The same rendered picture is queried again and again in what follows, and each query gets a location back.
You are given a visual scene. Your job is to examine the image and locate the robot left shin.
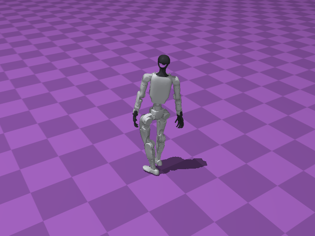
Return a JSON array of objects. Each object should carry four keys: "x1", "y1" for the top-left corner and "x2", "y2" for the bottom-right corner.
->
[{"x1": 144, "y1": 143, "x2": 156, "y2": 170}]

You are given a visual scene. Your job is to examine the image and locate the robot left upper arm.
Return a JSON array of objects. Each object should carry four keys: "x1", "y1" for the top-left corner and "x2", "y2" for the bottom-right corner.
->
[{"x1": 139, "y1": 73, "x2": 152, "y2": 98}]

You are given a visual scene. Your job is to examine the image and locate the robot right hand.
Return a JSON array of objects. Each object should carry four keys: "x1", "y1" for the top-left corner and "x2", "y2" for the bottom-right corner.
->
[{"x1": 175, "y1": 111, "x2": 184, "y2": 128}]

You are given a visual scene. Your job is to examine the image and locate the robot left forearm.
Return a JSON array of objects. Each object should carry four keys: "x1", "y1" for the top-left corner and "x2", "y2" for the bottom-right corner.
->
[{"x1": 133, "y1": 91, "x2": 143, "y2": 113}]

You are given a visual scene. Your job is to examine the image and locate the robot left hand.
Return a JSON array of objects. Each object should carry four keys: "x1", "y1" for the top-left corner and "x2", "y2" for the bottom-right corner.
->
[{"x1": 133, "y1": 111, "x2": 138, "y2": 127}]

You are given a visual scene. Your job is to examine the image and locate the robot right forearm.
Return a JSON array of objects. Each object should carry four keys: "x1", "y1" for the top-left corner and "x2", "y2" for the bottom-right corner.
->
[{"x1": 175, "y1": 95, "x2": 183, "y2": 115}]

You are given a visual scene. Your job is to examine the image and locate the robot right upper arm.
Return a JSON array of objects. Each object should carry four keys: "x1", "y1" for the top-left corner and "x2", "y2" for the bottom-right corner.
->
[{"x1": 172, "y1": 76, "x2": 180, "y2": 100}]

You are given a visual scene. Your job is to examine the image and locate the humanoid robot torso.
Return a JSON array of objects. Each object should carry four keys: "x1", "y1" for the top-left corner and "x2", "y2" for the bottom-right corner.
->
[{"x1": 149, "y1": 72, "x2": 172, "y2": 120}]

